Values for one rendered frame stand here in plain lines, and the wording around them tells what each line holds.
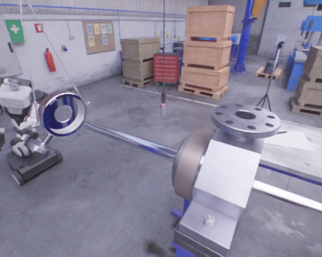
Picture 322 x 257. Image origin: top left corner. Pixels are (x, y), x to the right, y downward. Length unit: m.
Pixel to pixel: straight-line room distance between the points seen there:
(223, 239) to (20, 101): 2.04
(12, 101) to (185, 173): 1.85
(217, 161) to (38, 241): 1.89
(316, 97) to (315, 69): 0.60
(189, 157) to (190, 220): 0.25
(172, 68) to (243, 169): 5.06
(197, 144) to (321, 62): 4.27
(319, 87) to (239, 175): 4.37
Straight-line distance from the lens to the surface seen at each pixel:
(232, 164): 0.75
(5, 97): 2.25
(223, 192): 0.74
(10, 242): 2.40
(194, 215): 0.77
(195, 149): 0.84
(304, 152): 1.80
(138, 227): 2.05
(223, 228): 0.76
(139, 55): 5.63
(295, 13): 13.92
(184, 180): 0.85
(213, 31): 4.98
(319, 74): 4.94
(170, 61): 5.61
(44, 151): 1.61
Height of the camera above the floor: 1.73
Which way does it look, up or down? 30 degrees down
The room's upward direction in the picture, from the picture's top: straight up
